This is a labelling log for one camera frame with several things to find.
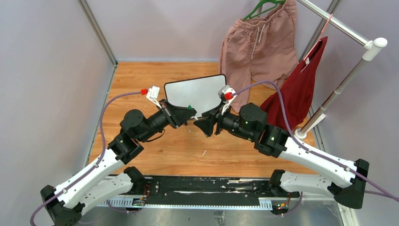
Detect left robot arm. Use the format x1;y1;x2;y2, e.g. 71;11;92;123
40;99;197;226

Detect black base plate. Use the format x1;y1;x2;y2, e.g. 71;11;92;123
126;175;300;208

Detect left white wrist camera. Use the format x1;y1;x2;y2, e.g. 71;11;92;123
140;86;161;109

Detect pink clothes hanger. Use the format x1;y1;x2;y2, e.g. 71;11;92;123
301;13;333;72

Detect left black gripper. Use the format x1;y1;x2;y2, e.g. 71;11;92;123
139;99;197;143

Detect small black-framed whiteboard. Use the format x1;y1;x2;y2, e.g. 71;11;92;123
164;74;226;117

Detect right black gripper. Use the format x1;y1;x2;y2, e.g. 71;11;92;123
193;101;255;142

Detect green clothes hanger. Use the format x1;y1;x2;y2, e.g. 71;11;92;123
242;0;285;21

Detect pink shorts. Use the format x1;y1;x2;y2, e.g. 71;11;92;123
219;0;298;112

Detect green whiteboard marker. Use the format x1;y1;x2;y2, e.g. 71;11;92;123
187;105;206;120

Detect aluminium rail frame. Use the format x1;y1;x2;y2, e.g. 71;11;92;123
67;174;359;226

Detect dark red garment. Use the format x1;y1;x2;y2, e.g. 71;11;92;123
260;36;328;130

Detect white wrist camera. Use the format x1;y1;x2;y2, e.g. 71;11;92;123
218;85;236;115
140;86;161;109

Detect metal clothes rack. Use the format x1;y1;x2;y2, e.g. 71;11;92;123
295;0;388;139

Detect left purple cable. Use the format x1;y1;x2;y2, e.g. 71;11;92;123
29;89;148;226

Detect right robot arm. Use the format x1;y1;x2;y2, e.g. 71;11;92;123
194;103;369;209

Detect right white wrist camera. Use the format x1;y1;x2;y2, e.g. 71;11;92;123
218;85;236;115

